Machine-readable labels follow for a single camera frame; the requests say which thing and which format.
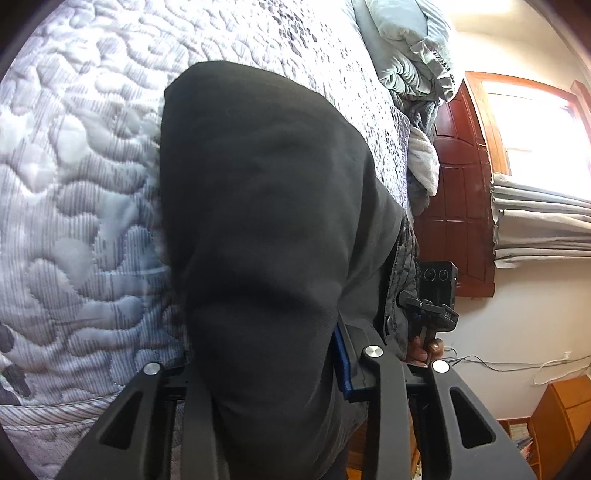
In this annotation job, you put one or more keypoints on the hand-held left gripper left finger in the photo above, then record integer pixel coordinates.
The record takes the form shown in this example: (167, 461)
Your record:
(152, 383)

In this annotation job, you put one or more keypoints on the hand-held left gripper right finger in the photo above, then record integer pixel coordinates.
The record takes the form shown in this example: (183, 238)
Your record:
(342, 364)

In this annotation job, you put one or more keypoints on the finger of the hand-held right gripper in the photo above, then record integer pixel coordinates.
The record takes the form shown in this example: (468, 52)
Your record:
(410, 300)

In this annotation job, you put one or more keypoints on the black pants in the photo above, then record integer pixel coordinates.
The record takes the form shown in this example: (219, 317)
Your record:
(268, 230)

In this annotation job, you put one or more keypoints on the person's right hand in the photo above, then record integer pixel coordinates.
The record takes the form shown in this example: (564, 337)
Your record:
(422, 351)

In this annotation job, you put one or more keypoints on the person's dark quilted jacket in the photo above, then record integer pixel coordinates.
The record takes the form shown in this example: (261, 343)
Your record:
(401, 267)

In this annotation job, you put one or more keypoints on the dark wooden headboard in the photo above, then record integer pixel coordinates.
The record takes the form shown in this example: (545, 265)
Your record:
(461, 207)

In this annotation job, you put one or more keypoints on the grey pleated curtain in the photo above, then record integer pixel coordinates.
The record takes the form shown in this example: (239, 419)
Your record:
(540, 221)

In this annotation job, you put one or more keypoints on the white fleece blanket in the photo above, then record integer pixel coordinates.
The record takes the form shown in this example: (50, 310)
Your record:
(422, 161)

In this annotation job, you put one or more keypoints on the grey fleece blanket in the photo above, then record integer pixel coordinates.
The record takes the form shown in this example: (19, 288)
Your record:
(425, 115)

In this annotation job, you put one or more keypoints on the stack of magazines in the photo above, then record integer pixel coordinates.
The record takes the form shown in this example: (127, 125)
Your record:
(519, 436)

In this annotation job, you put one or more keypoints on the wood framed window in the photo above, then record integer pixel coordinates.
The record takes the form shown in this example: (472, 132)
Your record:
(540, 134)

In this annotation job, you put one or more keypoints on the light wooden cabinet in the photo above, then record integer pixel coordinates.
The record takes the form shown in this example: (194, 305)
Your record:
(563, 415)

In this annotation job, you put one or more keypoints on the grey quilted bedspread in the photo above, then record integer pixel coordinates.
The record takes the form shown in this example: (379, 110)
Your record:
(83, 184)

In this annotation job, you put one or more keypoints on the pale green comforter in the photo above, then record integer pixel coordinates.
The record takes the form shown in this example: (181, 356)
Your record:
(406, 46)

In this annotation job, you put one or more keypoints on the grey crumpled duvet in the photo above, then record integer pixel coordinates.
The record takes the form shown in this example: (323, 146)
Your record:
(369, 41)

